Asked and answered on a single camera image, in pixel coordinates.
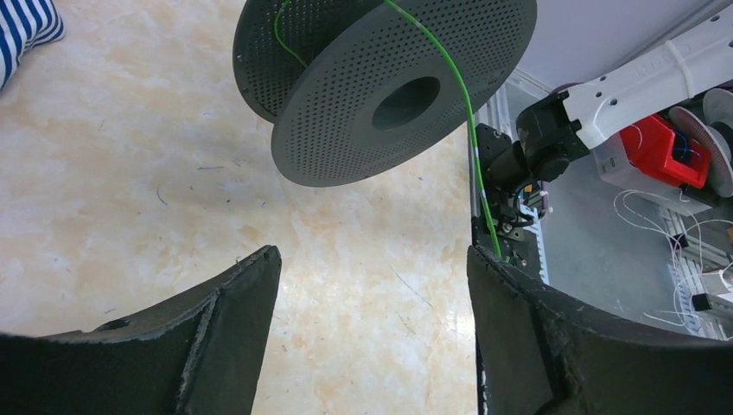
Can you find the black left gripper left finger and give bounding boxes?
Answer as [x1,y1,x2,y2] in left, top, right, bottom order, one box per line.
[1,246,282,414]

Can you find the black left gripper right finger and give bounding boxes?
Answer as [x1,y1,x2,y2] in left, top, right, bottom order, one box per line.
[467,246,732,414]

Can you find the black cable spool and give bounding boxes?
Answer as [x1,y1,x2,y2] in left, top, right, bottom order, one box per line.
[233,0,537,187]

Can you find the thin green wire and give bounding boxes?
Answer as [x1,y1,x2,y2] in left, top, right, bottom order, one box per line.
[272,0,504,262]

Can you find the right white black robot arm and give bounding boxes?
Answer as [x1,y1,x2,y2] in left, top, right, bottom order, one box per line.
[470,6,732,195]

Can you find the red plastic box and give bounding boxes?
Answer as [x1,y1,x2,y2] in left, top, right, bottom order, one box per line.
[619,115,711,189]

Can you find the white filament spool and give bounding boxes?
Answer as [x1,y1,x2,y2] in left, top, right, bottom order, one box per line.
[669,88,732,198]

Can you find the blue white striped cloth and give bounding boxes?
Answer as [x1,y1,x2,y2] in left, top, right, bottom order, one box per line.
[1,0,66,90]

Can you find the white loose wires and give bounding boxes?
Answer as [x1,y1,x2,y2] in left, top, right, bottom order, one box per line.
[612,188,733,330]

